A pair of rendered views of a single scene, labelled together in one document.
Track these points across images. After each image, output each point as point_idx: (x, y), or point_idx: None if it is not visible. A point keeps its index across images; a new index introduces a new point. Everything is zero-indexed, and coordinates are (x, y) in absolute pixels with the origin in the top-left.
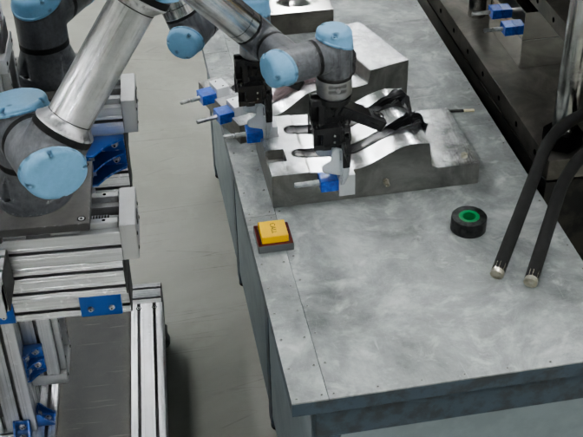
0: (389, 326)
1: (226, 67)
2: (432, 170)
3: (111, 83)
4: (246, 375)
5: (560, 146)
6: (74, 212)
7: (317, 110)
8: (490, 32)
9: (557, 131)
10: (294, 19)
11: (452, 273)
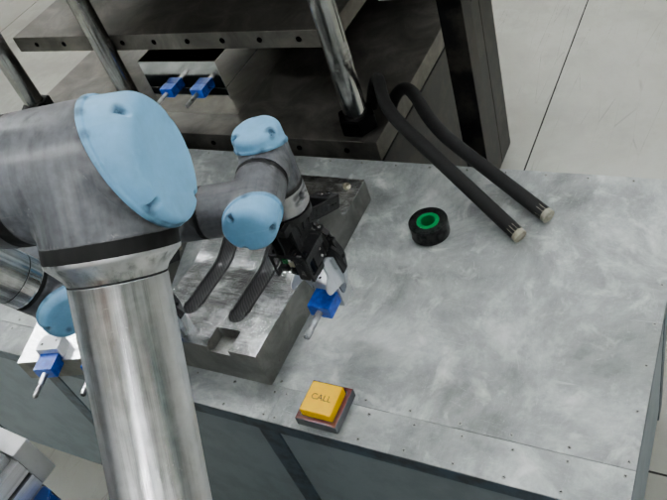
0: (541, 358)
1: (9, 329)
2: (344, 218)
3: (197, 420)
4: None
5: (369, 126)
6: None
7: (286, 238)
8: (172, 113)
9: (390, 103)
10: None
11: (489, 271)
